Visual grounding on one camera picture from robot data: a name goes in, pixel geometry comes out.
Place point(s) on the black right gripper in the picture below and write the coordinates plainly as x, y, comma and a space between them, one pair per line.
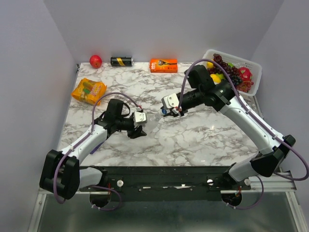
181, 113

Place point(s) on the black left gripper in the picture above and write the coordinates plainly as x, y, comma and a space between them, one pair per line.
133, 134

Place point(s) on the clear unlabelled plastic bottle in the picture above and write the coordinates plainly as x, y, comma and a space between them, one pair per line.
153, 118

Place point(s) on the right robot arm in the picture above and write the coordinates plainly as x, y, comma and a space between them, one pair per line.
222, 98

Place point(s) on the purple toothpaste box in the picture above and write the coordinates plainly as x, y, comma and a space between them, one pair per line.
96, 148

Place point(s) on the orange razor box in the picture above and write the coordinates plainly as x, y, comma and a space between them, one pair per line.
163, 65

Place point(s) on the yellow lemon upper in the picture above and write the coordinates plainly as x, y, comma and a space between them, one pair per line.
210, 65

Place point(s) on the orange snack bag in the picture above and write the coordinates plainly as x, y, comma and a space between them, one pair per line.
89, 91

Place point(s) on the black drink can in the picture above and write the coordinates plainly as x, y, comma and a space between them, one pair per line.
121, 61

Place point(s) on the red lychee cluster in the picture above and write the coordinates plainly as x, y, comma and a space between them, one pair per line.
245, 86

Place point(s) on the red apple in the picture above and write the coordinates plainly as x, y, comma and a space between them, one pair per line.
95, 61

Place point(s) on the pink dragon fruit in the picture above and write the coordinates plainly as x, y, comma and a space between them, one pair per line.
245, 74

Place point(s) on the white plastic basket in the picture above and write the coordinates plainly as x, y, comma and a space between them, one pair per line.
254, 68

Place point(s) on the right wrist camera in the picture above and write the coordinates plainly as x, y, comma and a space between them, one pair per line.
170, 101

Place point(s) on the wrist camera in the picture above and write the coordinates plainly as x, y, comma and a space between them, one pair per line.
140, 118
170, 101

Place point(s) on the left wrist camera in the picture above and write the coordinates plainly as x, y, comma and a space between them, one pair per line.
140, 118

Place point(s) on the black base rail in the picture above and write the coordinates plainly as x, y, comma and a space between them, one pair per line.
136, 184

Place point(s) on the aluminium frame rail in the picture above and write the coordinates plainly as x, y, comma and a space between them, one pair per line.
271, 184

